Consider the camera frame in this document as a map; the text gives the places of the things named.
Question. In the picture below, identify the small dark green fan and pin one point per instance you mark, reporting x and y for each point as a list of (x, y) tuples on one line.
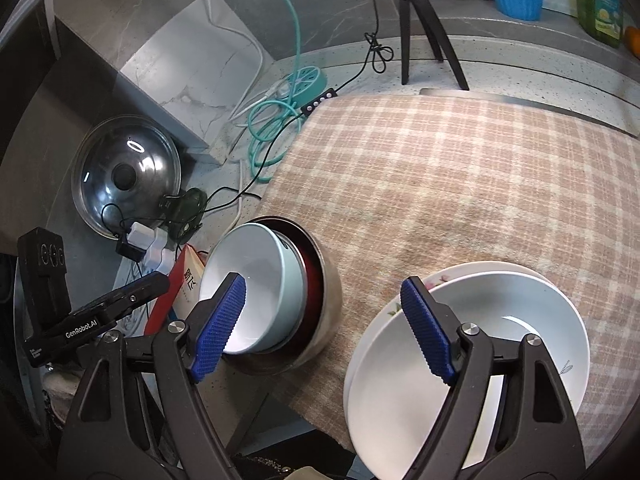
[(187, 205)]

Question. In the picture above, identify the large steel bowl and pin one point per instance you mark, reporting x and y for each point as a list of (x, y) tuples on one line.
[(330, 310)]

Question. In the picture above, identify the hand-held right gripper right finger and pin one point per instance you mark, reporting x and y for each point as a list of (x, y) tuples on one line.
[(427, 330)]

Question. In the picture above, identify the light blue ceramic bowl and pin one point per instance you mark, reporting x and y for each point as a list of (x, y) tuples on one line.
[(250, 270)]

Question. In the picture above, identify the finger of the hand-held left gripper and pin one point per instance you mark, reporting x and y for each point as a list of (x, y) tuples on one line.
[(140, 292)]

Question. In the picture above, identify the steel pot lid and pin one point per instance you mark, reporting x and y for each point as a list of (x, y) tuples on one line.
[(150, 160)]

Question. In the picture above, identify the black tripod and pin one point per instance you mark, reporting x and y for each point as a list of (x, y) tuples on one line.
[(407, 20)]

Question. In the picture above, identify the orange fruit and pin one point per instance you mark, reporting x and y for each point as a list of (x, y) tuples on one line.
[(634, 40)]

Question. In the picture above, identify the green dish soap bottle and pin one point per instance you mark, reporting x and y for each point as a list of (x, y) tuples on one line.
[(600, 10)]

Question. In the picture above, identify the plain white oval plate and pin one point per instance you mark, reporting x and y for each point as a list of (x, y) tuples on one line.
[(400, 400)]

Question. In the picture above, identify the plaid beige cloth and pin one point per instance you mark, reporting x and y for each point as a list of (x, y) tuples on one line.
[(450, 185)]

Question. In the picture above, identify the red and white box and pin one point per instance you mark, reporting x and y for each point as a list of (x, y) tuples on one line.
[(187, 280)]

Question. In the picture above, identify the white power adapter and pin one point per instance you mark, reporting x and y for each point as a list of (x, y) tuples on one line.
[(145, 237)]

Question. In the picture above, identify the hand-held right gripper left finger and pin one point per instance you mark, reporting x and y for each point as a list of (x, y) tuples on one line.
[(220, 325)]

